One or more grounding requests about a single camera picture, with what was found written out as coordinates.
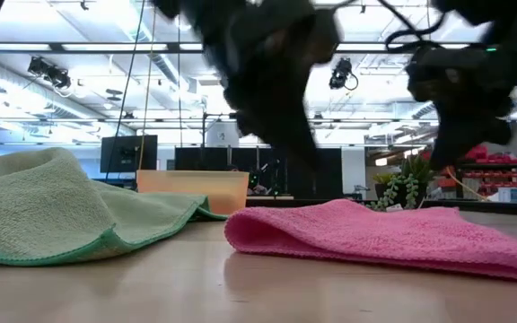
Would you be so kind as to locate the black ceiling spotlight cluster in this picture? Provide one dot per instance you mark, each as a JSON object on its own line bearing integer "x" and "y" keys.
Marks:
{"x": 56, "y": 78}

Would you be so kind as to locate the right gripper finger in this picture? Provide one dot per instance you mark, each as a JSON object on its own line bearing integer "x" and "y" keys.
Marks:
{"x": 469, "y": 137}
{"x": 442, "y": 150}

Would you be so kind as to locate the small potted succulent plant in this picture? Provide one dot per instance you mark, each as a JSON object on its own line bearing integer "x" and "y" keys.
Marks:
{"x": 402, "y": 188}

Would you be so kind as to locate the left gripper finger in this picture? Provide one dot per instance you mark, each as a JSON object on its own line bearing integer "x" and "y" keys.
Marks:
{"x": 258, "y": 130}
{"x": 294, "y": 143}

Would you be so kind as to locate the background black robot arm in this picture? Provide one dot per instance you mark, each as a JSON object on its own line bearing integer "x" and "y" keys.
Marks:
{"x": 265, "y": 179}

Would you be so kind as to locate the white box machine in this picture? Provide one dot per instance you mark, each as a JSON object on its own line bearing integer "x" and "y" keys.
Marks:
{"x": 220, "y": 137}

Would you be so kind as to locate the orange plastic bin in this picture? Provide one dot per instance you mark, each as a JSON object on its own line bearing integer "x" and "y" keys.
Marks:
{"x": 195, "y": 188}

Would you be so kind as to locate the black computer monitor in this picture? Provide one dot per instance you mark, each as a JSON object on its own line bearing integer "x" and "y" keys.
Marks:
{"x": 124, "y": 152}

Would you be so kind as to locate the pink microfiber towel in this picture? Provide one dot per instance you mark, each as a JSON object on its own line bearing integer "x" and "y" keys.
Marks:
{"x": 375, "y": 238}

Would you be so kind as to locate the green microfiber towel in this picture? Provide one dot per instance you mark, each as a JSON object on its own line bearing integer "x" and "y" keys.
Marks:
{"x": 38, "y": 211}

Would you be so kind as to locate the white and blue box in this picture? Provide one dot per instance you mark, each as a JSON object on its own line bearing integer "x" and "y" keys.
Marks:
{"x": 512, "y": 194}

